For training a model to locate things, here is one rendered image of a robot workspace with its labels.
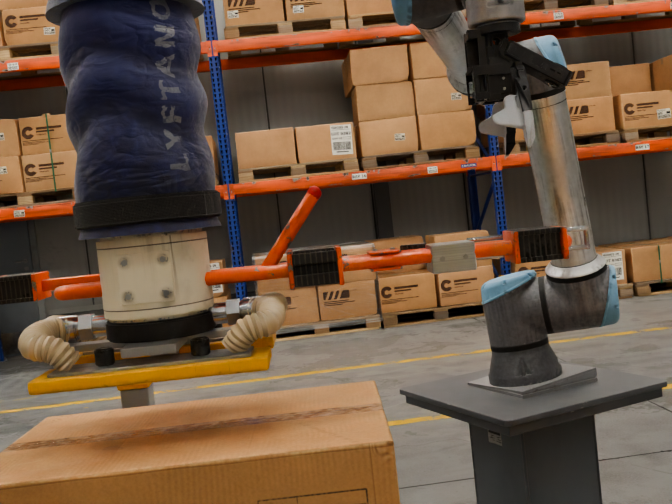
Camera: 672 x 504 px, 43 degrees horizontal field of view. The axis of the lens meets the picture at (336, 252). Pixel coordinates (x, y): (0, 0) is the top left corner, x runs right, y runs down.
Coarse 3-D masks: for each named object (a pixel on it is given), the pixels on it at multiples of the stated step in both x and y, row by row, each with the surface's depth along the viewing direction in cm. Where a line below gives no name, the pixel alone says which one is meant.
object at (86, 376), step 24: (96, 360) 122; (120, 360) 126; (144, 360) 124; (168, 360) 122; (192, 360) 120; (216, 360) 120; (240, 360) 119; (264, 360) 119; (48, 384) 118; (72, 384) 118; (96, 384) 118; (120, 384) 119
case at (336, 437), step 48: (48, 432) 140; (96, 432) 137; (144, 432) 133; (192, 432) 130; (240, 432) 126; (288, 432) 123; (336, 432) 121; (384, 432) 118; (0, 480) 115; (48, 480) 113; (96, 480) 113; (144, 480) 113; (192, 480) 113; (240, 480) 114; (288, 480) 114; (336, 480) 114; (384, 480) 114
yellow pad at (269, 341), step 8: (272, 336) 139; (184, 344) 139; (216, 344) 138; (256, 344) 138; (264, 344) 138; (272, 344) 138; (80, 352) 142; (88, 352) 139; (184, 352) 138; (80, 360) 137; (88, 360) 137
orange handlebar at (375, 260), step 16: (496, 240) 136; (560, 240) 131; (352, 256) 135; (368, 256) 131; (384, 256) 131; (400, 256) 131; (416, 256) 131; (480, 256) 131; (208, 272) 130; (224, 272) 130; (240, 272) 130; (256, 272) 130; (272, 272) 130; (48, 288) 157; (64, 288) 130; (80, 288) 129; (96, 288) 129
